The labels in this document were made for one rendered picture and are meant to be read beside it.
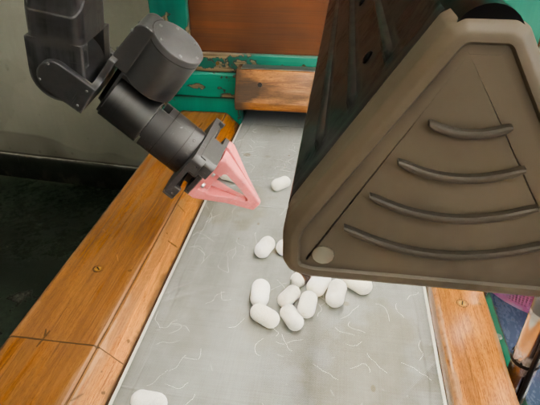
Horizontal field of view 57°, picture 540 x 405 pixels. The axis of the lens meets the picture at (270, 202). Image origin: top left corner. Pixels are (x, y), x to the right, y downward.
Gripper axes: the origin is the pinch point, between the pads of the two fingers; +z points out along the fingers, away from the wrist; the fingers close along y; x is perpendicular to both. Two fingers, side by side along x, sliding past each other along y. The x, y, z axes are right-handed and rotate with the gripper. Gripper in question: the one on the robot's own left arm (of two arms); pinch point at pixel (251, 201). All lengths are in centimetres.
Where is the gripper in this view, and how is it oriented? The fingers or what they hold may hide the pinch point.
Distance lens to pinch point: 58.6
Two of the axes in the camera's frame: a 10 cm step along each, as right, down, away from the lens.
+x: -6.4, 5.9, 4.9
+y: 1.4, -5.4, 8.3
